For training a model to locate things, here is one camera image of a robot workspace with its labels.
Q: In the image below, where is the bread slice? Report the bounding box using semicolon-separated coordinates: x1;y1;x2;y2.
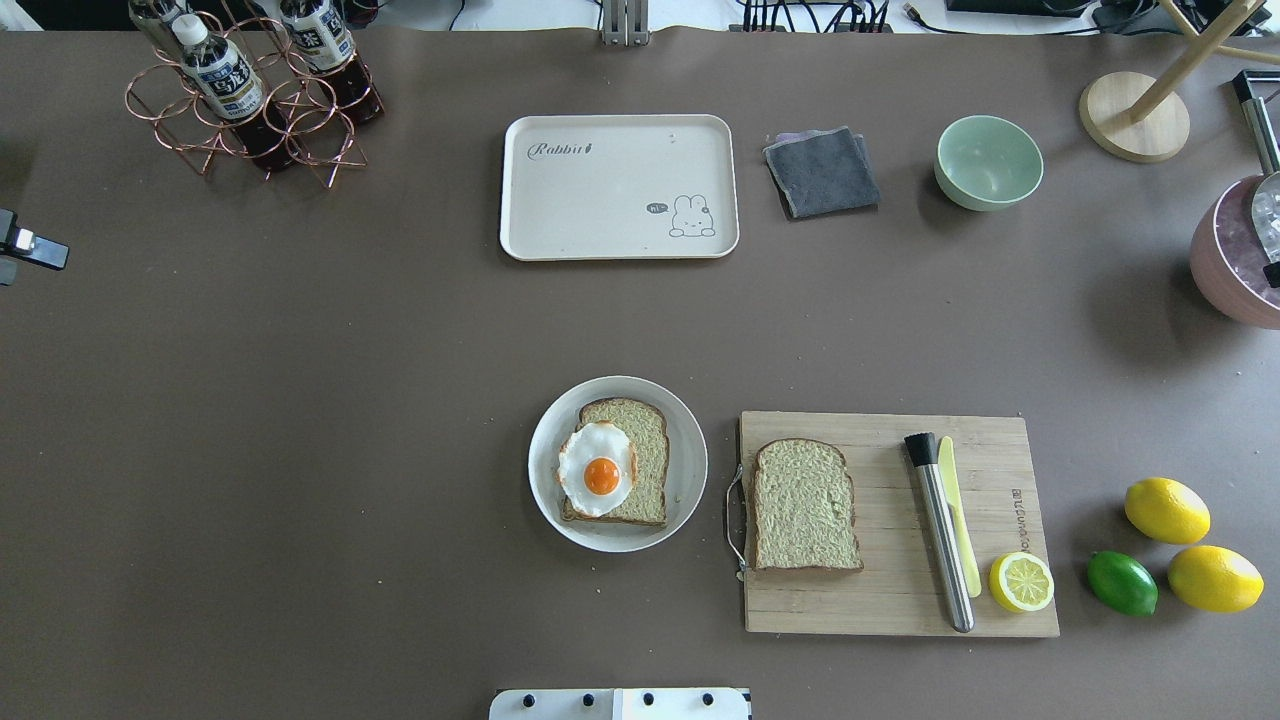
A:
751;438;864;571
561;397;669;527

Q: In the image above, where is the cream rabbit serving tray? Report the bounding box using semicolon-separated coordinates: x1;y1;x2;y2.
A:
499;114;740;263

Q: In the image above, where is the tea bottle back left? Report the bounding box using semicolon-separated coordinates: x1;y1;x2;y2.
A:
127;0;191;63

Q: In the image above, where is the tea bottle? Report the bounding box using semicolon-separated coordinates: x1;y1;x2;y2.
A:
127;0;191;63
280;1;384;126
170;13;294;172

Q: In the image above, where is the tea bottle front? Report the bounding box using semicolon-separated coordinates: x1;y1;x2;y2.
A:
170;13;294;172

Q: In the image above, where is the tea bottle right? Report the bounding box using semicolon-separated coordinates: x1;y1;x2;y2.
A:
280;1;384;126

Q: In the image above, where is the fake fried egg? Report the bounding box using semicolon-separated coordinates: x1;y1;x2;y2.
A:
556;421;637;518

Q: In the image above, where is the bread slice on plate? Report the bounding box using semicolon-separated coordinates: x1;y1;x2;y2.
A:
561;397;669;527

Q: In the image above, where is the white round plate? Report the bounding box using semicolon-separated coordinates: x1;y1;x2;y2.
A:
527;375;708;553

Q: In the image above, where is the grey folded cloth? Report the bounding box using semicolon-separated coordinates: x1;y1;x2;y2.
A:
763;126;881;219

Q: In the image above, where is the steel muddler black tip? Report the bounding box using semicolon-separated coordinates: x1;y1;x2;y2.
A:
902;432;977;633

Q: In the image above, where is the bamboo cutting board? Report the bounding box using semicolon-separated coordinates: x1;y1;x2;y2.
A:
739;411;1050;635

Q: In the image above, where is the yellow plastic knife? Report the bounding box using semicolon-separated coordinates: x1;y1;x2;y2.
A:
938;436;983;598

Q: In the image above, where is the mint green bowl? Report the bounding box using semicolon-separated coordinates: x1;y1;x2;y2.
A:
934;115;1044;211

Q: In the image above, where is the half lemon slice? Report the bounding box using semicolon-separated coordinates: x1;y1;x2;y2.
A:
988;551;1055;612

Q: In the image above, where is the wooden cup tree stand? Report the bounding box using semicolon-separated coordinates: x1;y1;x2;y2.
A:
1078;1;1279;163

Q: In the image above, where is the green lime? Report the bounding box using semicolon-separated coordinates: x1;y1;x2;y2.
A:
1085;551;1158;618

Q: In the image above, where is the yellow lemon upper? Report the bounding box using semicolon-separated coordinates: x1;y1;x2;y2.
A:
1124;477;1212;544

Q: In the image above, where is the yellow lemon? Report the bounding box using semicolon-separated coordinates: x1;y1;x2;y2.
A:
1167;544;1265;612
1124;477;1212;544

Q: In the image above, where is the pink ice bowl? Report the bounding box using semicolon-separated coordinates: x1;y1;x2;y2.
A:
1190;176;1279;331

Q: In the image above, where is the yellow lemon lower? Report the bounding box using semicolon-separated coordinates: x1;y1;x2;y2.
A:
1167;544;1265;612

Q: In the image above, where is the metal ice scoop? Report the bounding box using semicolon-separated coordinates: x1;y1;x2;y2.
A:
1231;70;1279;288

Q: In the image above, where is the copper wire bottle rack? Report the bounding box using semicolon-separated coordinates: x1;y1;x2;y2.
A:
125;1;378;186

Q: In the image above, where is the aluminium camera mast bracket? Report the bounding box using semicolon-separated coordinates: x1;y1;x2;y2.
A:
600;0;650;47

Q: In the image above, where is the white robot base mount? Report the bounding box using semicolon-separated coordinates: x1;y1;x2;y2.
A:
489;685;753;719

